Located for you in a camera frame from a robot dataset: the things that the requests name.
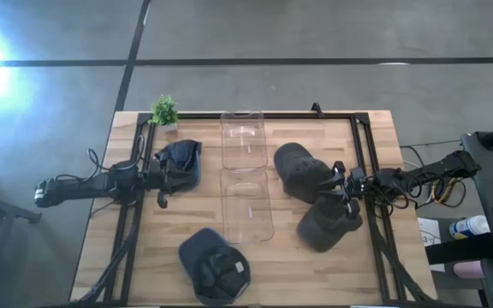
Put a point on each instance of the white paper sheet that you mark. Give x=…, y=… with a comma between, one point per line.
x=430, y=239

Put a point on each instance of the black metal table frame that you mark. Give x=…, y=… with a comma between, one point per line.
x=293, y=116

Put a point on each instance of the small green potted plant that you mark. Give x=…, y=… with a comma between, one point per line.
x=164, y=111

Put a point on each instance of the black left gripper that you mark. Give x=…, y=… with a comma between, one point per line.
x=156, y=179

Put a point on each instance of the pink object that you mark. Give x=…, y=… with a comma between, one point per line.
x=468, y=269

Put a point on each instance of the small black clamp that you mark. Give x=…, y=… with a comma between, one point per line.
x=316, y=109

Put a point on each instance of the clear plastic bin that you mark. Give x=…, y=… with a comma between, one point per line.
x=243, y=139
x=246, y=207

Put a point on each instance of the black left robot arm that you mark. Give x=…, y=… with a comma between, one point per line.
x=79, y=186

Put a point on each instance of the navy blue baseball cap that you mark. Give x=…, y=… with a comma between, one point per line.
x=214, y=267
x=184, y=164

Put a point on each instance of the white spray can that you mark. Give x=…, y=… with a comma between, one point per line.
x=469, y=226

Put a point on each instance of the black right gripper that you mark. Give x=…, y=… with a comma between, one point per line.
x=355, y=181

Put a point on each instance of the dark grey baseball cap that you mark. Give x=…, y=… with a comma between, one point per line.
x=300, y=171
x=325, y=229

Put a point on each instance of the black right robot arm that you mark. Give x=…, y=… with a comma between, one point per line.
x=443, y=167

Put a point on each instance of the black flat bar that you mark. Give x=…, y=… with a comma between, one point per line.
x=460, y=249

